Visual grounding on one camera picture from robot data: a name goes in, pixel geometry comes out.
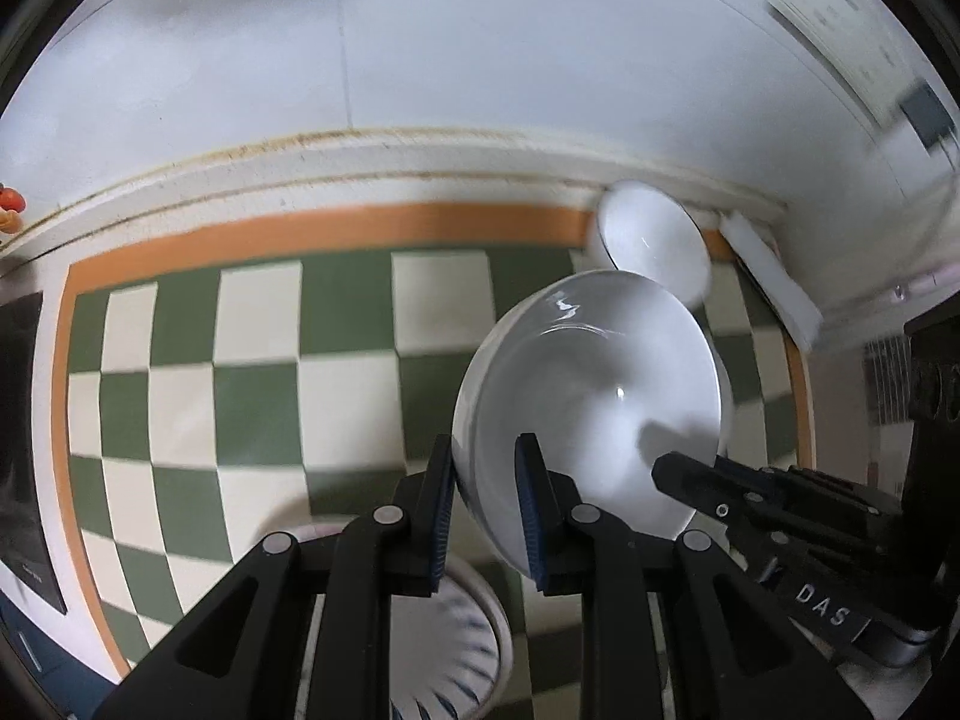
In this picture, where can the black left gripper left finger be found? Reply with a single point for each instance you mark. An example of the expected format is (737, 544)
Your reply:
(302, 627)

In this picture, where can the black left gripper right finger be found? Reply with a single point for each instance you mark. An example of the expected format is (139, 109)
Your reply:
(671, 627)

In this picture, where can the blue striped white plate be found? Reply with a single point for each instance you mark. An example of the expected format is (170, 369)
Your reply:
(451, 653)

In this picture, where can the plain white bowl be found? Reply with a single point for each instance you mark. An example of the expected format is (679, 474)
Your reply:
(609, 371)

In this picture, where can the white bowl dark rim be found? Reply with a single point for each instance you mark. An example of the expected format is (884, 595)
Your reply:
(638, 228)

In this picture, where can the green white checkered mat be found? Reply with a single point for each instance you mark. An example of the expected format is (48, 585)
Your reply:
(211, 385)

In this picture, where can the colourful snack package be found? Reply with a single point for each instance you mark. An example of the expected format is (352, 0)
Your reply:
(12, 206)

